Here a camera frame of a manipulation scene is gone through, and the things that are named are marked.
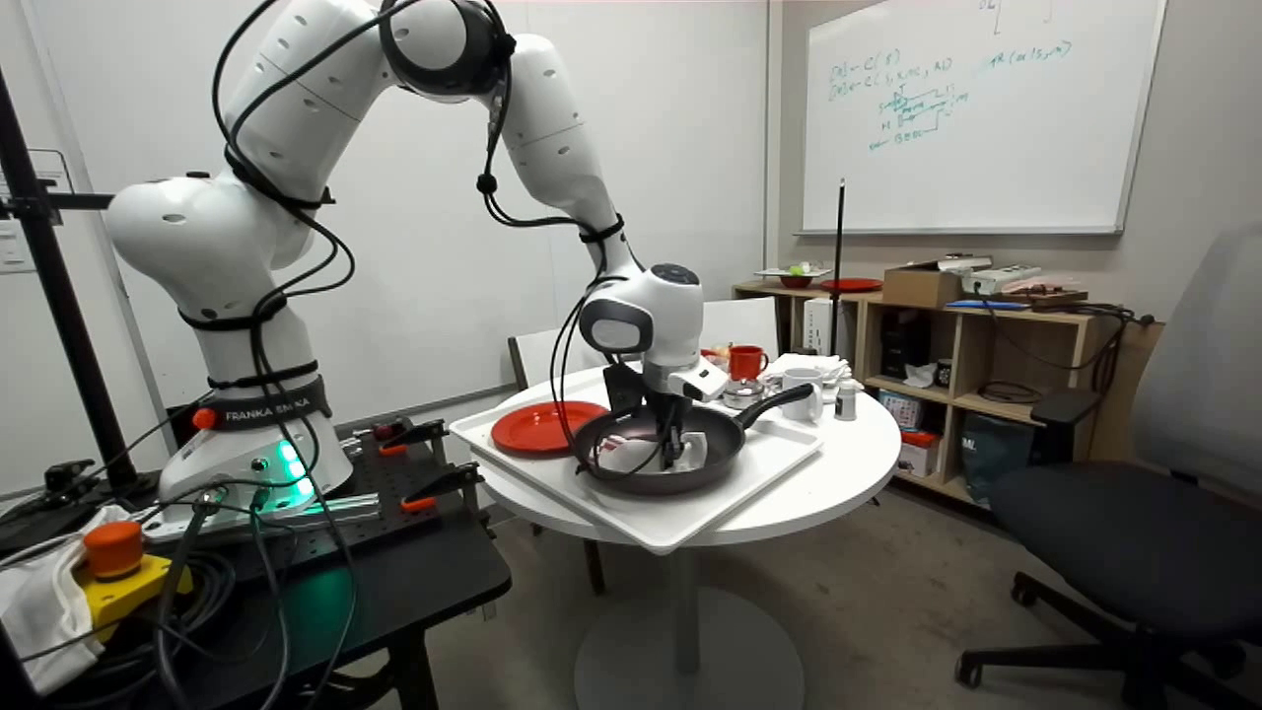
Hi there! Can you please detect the office chair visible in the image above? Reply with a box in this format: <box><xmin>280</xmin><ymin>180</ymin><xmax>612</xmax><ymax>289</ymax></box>
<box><xmin>953</xmin><ymin>221</ymin><xmax>1262</xmax><ymax>710</ymax></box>

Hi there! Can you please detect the white mug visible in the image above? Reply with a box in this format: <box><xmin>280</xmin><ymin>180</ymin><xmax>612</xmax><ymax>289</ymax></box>
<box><xmin>780</xmin><ymin>368</ymin><xmax>826</xmax><ymax>424</ymax></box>

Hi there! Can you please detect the emergency stop button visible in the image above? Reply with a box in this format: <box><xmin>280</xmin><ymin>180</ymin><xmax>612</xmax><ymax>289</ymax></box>
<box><xmin>75</xmin><ymin>521</ymin><xmax>195</xmax><ymax>632</ymax></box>

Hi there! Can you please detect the white cloth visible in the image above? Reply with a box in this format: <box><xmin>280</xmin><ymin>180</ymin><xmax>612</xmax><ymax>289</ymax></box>
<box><xmin>0</xmin><ymin>505</ymin><xmax>131</xmax><ymax>697</ymax></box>

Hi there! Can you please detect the dark frying pan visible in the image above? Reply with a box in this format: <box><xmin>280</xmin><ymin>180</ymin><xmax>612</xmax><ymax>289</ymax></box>
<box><xmin>571</xmin><ymin>383</ymin><xmax>816</xmax><ymax>497</ymax></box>

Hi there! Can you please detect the whiteboard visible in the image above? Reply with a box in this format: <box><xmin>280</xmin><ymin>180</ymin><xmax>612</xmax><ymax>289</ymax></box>
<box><xmin>796</xmin><ymin>0</ymin><xmax>1170</xmax><ymax>237</ymax></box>

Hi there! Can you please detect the wooden shelf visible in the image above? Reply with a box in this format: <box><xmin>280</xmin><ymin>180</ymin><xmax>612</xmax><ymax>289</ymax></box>
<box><xmin>732</xmin><ymin>280</ymin><xmax>1165</xmax><ymax>510</ymax></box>

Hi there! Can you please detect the white power strip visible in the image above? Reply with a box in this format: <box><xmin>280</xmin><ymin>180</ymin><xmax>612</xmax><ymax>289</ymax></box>
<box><xmin>960</xmin><ymin>264</ymin><xmax>1044</xmax><ymax>297</ymax></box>

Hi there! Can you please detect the red and white box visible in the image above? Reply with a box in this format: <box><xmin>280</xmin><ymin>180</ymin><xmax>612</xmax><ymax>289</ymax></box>
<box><xmin>898</xmin><ymin>430</ymin><xmax>943</xmax><ymax>480</ymax></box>

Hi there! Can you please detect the black clamp with orange tip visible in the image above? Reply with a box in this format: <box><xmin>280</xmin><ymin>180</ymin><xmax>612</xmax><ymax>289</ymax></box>
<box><xmin>398</xmin><ymin>461</ymin><xmax>486</xmax><ymax>514</ymax></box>
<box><xmin>377</xmin><ymin>418</ymin><xmax>451</xmax><ymax>459</ymax></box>

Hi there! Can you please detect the white tray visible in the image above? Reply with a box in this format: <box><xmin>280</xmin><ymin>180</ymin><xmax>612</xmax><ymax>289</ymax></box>
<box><xmin>449</xmin><ymin>365</ymin><xmax>825</xmax><ymax>556</ymax></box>

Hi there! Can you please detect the heap of white cloths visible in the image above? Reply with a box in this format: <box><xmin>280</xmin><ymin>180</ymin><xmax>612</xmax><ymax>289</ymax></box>
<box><xmin>765</xmin><ymin>352</ymin><xmax>855</xmax><ymax>391</ymax></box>

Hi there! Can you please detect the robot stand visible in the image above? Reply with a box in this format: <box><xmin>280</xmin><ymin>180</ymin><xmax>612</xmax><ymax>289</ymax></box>
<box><xmin>0</xmin><ymin>414</ymin><xmax>514</xmax><ymax>710</ymax></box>

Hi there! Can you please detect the cardboard box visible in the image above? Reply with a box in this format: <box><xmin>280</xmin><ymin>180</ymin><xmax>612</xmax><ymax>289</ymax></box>
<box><xmin>881</xmin><ymin>260</ymin><xmax>965</xmax><ymax>310</ymax></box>

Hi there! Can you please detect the wall switch plate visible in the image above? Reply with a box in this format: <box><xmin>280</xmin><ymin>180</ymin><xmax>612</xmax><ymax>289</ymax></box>
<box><xmin>0</xmin><ymin>219</ymin><xmax>36</xmax><ymax>276</ymax></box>

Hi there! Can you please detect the blue bag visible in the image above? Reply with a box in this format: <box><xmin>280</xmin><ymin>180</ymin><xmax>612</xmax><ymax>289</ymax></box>
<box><xmin>960</xmin><ymin>412</ymin><xmax>1038</xmax><ymax>508</ymax></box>

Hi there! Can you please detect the coil of black cable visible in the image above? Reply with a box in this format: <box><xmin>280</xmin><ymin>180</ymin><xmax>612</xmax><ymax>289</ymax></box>
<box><xmin>99</xmin><ymin>547</ymin><xmax>297</xmax><ymax>710</ymax></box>

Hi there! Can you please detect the white towel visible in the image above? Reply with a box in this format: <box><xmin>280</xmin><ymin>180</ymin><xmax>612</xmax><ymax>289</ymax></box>
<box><xmin>596</xmin><ymin>431</ymin><xmax>710</xmax><ymax>475</ymax></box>

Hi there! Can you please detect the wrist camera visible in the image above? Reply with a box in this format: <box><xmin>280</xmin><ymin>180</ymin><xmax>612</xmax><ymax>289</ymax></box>
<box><xmin>602</xmin><ymin>362</ymin><xmax>648</xmax><ymax>417</ymax></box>

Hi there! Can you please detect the black pole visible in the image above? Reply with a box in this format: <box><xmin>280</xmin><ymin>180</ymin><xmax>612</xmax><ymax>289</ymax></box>
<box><xmin>832</xmin><ymin>177</ymin><xmax>848</xmax><ymax>358</ymax></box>

